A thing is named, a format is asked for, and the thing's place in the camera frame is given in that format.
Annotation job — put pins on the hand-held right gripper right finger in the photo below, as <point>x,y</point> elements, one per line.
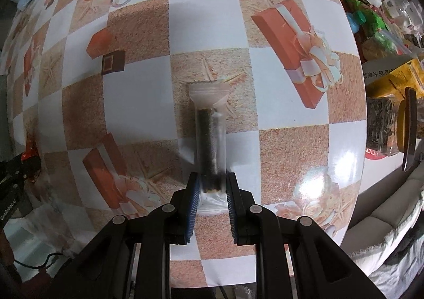
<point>232,209</point>

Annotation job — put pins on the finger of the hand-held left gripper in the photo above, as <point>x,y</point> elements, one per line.
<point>23,171</point>

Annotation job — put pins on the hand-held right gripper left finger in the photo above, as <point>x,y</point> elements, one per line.
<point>193,209</point>

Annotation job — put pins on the clear-wrapped dark snack bar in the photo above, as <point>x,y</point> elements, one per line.
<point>210,133</point>

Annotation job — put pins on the light grey sofa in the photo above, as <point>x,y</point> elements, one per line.
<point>374,219</point>

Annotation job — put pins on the grey sofa with blanket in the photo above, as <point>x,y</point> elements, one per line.
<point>391,249</point>

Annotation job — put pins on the clear jar of dark seeds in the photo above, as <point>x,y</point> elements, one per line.
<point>382,126</point>

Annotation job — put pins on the yellow box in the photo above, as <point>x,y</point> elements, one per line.
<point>394,75</point>

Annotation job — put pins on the green bag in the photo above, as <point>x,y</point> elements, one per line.
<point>372,18</point>

